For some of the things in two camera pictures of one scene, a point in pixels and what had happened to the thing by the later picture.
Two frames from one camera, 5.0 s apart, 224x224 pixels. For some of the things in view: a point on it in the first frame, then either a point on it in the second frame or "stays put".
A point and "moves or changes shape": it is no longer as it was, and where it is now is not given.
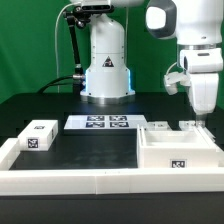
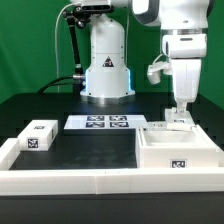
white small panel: [187, 125] moves or changes shape
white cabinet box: [190, 148] stays put
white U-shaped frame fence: [103, 181] stays put
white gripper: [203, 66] to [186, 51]
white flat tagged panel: [98, 122] stays put
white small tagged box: [38, 135] stays put
